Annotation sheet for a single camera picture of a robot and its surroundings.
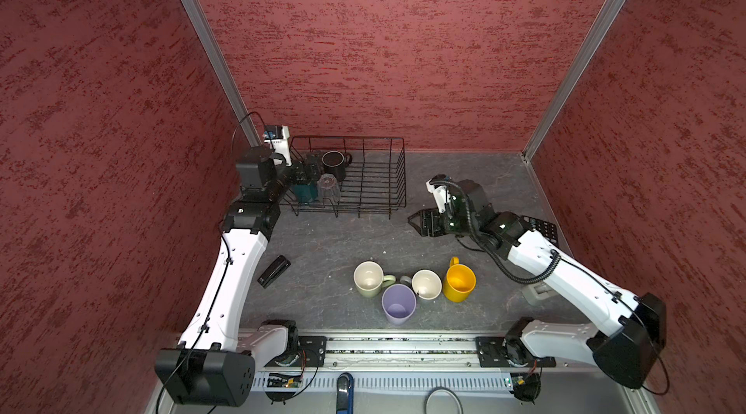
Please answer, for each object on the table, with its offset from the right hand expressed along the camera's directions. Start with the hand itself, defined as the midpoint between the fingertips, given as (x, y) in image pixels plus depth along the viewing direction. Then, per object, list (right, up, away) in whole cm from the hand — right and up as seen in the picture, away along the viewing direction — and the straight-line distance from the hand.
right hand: (417, 224), depth 76 cm
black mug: (-27, +19, +27) cm, 43 cm away
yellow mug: (+13, -18, +9) cm, 24 cm away
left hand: (-30, +17, -3) cm, 35 cm away
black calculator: (+47, -5, +21) cm, 52 cm away
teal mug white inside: (-36, +7, +24) cm, 44 cm away
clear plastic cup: (-28, +9, +22) cm, 37 cm away
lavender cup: (-5, -23, +5) cm, 24 cm away
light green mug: (-13, -18, +9) cm, 24 cm away
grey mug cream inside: (+4, -19, +9) cm, 21 cm away
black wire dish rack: (-22, +13, +37) cm, 45 cm away
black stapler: (-43, -16, +9) cm, 46 cm away
